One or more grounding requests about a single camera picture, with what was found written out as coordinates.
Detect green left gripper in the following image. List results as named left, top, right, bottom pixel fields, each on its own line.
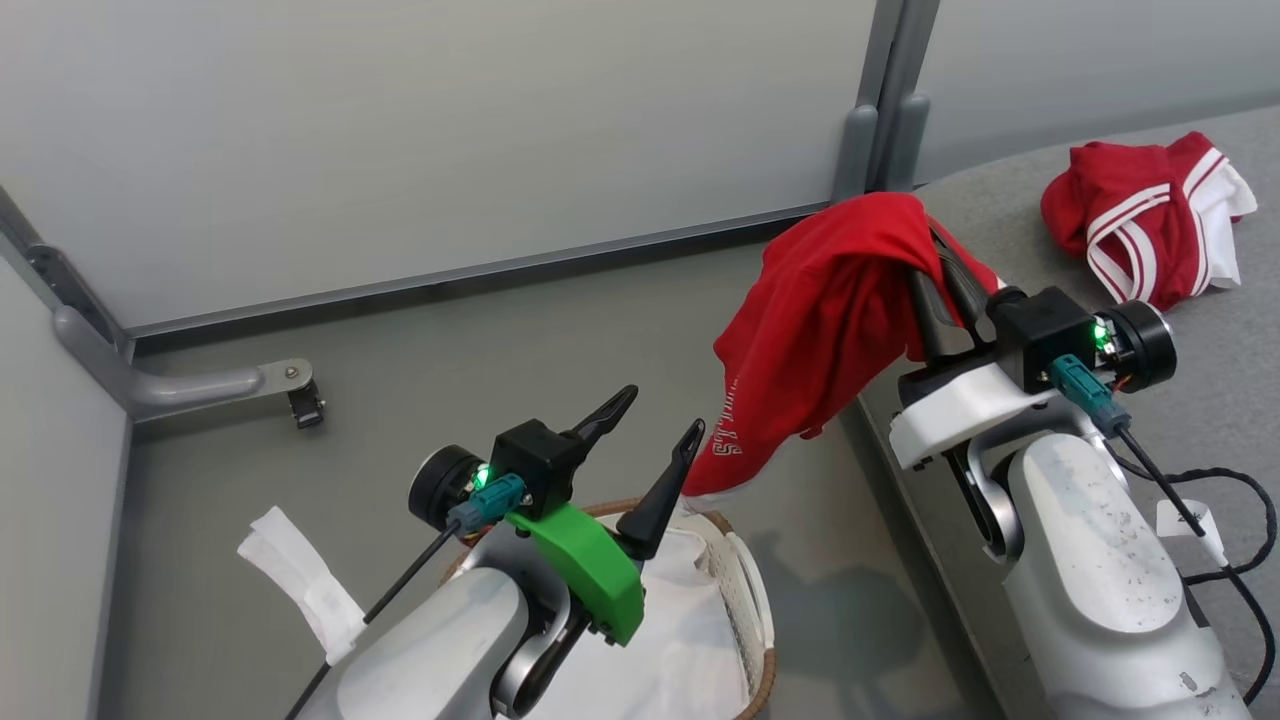
left=503, top=385, right=706, bottom=648

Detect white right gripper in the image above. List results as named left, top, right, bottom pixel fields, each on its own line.
left=888, top=225, right=1066, bottom=471

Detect red t-shirt white lettering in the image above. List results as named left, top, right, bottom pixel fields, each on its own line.
left=683, top=192, right=1001, bottom=498

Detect red shorts with white stripes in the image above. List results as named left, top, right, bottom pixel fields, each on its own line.
left=1040, top=131, right=1259, bottom=312

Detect grey fabric sofa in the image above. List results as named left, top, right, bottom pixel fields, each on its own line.
left=840, top=105, right=1280, bottom=720

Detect grey partition foot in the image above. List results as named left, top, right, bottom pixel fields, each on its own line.
left=878, top=93, right=931, bottom=191
left=832, top=103, right=881, bottom=206
left=52, top=305, right=314, bottom=421

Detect white laundry basket brown rim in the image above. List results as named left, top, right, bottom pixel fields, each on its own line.
left=440, top=497, right=778, bottom=720

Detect white cloth in basket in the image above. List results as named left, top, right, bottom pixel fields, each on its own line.
left=470, top=525, right=756, bottom=720

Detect black caster wheel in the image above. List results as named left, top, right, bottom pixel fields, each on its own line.
left=287, top=380, right=327, bottom=430

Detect left arm cable teal plug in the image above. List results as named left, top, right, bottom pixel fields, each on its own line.
left=285, top=474, right=528, bottom=720

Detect arm cable teal plug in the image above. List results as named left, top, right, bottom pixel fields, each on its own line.
left=1050, top=355, right=1279, bottom=706
left=285, top=474, right=528, bottom=720

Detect right arm cable teal plug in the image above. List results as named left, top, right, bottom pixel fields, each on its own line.
left=1050, top=355, right=1279, bottom=706

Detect grey partition bottom rail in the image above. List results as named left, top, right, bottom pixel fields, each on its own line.
left=125, top=203, right=836, bottom=351

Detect grey partition post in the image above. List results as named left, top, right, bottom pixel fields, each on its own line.
left=0, top=185, right=136, bottom=361
left=855, top=0, right=941, bottom=111

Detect white paper cable label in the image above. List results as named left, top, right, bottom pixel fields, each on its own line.
left=237, top=506, right=368, bottom=666
left=1157, top=498, right=1226, bottom=561

